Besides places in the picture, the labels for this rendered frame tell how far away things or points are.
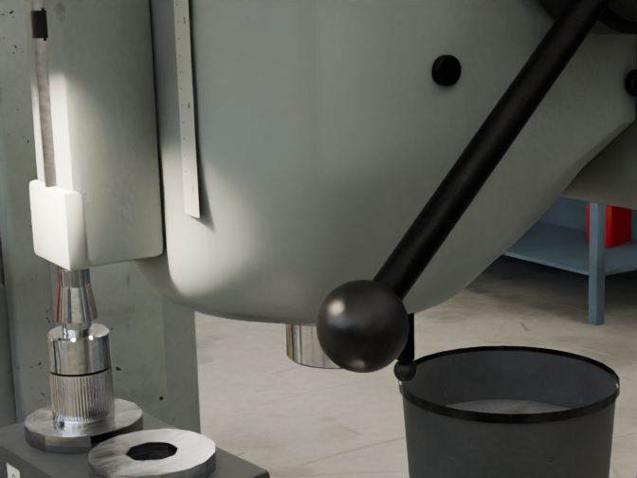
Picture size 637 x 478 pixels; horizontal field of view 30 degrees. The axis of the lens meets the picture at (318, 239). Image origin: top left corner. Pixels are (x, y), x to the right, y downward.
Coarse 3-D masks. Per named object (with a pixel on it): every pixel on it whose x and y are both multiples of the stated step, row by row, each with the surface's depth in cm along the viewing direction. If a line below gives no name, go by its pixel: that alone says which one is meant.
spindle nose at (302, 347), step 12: (288, 324) 52; (288, 336) 52; (300, 336) 51; (312, 336) 51; (288, 348) 52; (300, 348) 52; (312, 348) 51; (300, 360) 52; (312, 360) 51; (324, 360) 51
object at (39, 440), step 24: (48, 408) 94; (120, 408) 93; (0, 432) 92; (24, 432) 92; (48, 432) 88; (72, 432) 88; (96, 432) 88; (120, 432) 89; (144, 432) 88; (168, 432) 88; (192, 432) 87; (0, 456) 90; (24, 456) 87; (48, 456) 87; (72, 456) 87; (96, 456) 83; (120, 456) 83; (144, 456) 86; (168, 456) 86; (192, 456) 83; (216, 456) 86
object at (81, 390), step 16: (48, 352) 89; (64, 352) 88; (80, 352) 88; (96, 352) 89; (64, 368) 88; (80, 368) 88; (96, 368) 89; (64, 384) 89; (80, 384) 89; (96, 384) 89; (112, 384) 91; (64, 400) 89; (80, 400) 89; (96, 400) 89; (112, 400) 91; (64, 416) 89; (80, 416) 89; (96, 416) 90; (112, 416) 91
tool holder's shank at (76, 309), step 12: (60, 276) 89; (72, 276) 88; (84, 276) 89; (60, 288) 89; (72, 288) 88; (84, 288) 89; (60, 300) 89; (72, 300) 88; (84, 300) 89; (60, 312) 89; (72, 312) 88; (84, 312) 89; (96, 312) 90; (72, 324) 89; (84, 324) 89
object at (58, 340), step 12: (96, 324) 92; (48, 336) 89; (60, 336) 89; (72, 336) 89; (84, 336) 89; (96, 336) 89; (108, 336) 90; (60, 348) 88; (72, 348) 88; (84, 348) 88; (96, 348) 89
